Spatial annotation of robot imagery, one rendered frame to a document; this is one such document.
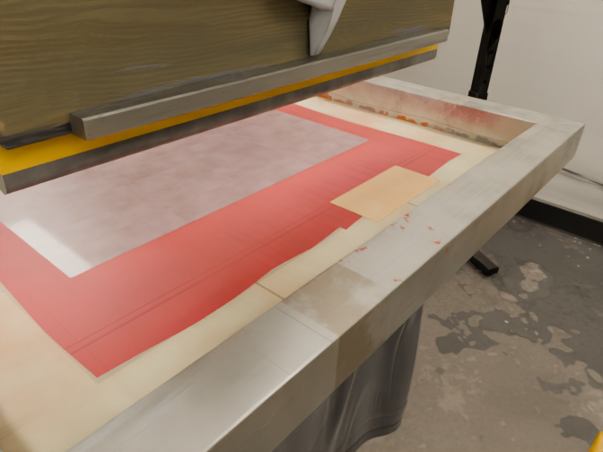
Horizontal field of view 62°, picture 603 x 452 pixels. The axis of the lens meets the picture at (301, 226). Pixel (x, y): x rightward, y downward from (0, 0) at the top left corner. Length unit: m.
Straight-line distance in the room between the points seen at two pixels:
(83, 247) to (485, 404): 1.37
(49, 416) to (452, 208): 0.27
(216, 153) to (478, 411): 1.23
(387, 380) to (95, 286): 0.45
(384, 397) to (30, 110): 0.59
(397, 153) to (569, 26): 1.87
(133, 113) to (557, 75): 2.22
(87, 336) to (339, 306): 0.14
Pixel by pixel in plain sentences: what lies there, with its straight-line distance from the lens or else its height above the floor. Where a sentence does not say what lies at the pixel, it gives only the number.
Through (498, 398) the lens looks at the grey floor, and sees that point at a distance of 1.63.
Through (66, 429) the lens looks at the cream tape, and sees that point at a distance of 0.26.
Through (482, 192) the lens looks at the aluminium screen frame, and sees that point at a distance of 0.39.
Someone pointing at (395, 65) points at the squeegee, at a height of 1.05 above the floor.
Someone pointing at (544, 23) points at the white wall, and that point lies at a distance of 2.38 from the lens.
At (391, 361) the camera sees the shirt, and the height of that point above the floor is 0.68.
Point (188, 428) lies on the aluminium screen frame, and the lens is 0.21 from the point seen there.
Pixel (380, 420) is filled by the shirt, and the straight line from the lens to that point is 0.76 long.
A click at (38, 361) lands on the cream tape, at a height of 0.95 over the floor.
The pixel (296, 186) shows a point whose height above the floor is 0.95.
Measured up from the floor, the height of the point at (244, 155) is 0.95.
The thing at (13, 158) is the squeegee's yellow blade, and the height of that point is 1.06.
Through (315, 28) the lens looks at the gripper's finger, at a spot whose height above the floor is 1.10.
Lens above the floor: 1.15
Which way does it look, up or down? 31 degrees down
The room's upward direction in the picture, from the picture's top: 2 degrees clockwise
